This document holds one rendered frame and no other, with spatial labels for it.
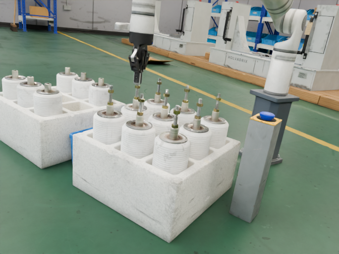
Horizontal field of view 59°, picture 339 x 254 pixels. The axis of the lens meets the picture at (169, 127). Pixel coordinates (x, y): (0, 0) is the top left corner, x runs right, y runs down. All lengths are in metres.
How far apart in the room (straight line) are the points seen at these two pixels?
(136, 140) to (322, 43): 2.39
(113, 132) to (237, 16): 3.08
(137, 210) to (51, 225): 0.23
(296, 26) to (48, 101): 0.93
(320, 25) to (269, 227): 2.29
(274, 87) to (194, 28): 3.14
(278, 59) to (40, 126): 0.91
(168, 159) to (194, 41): 3.68
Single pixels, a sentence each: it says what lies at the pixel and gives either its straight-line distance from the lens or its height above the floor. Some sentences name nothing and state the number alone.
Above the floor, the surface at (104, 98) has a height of 0.21.
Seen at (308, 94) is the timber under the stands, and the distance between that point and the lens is 2.87.
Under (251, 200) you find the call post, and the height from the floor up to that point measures 0.08.
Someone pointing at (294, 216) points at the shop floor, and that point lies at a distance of 1.06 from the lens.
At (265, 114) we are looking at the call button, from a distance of 0.85.
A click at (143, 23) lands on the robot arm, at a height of 0.52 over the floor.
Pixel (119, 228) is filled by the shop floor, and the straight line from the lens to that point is 0.86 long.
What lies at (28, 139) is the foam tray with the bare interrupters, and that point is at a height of 0.08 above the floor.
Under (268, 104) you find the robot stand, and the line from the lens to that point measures 1.27.
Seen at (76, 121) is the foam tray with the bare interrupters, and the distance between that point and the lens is 1.15.
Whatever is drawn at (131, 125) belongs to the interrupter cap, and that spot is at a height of 0.25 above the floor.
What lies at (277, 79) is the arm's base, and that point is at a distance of 1.27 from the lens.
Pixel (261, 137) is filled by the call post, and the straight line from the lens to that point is 0.85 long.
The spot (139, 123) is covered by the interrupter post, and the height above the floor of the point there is 0.26.
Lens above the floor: 0.54
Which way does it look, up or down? 20 degrees down
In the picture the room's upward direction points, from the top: 7 degrees clockwise
